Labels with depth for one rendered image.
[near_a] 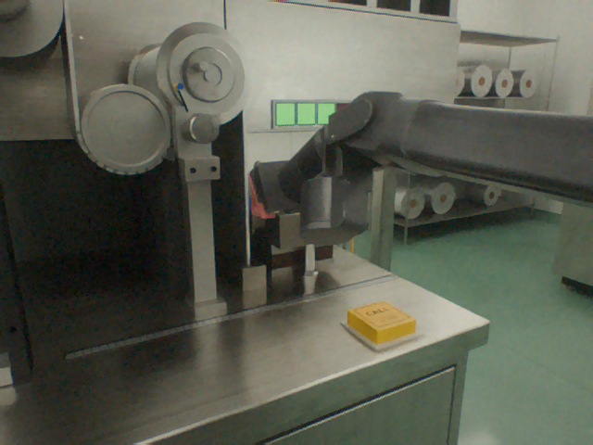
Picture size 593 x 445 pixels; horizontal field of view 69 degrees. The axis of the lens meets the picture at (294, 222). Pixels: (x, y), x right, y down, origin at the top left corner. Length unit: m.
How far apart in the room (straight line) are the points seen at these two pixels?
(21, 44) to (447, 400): 0.78
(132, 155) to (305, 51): 0.61
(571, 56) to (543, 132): 5.13
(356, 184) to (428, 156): 0.10
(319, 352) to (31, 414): 0.32
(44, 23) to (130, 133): 0.16
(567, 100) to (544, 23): 0.87
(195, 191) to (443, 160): 0.39
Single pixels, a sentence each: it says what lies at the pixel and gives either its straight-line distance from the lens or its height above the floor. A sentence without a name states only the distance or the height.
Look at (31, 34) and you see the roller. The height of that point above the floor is 1.29.
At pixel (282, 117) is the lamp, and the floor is 1.18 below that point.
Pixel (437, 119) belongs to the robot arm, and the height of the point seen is 1.20.
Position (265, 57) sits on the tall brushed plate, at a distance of 1.09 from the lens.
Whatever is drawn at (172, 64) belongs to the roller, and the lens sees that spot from 0.67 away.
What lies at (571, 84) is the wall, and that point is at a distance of 5.43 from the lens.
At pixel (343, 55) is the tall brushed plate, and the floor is 1.33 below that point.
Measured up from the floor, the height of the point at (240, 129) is 1.17.
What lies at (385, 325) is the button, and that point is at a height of 0.92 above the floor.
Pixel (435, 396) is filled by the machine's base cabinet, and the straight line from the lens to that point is 0.75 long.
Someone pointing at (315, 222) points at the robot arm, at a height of 1.09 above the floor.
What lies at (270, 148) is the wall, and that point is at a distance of 3.70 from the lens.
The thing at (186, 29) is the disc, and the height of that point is 1.31.
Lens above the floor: 1.21
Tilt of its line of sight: 15 degrees down
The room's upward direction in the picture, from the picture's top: straight up
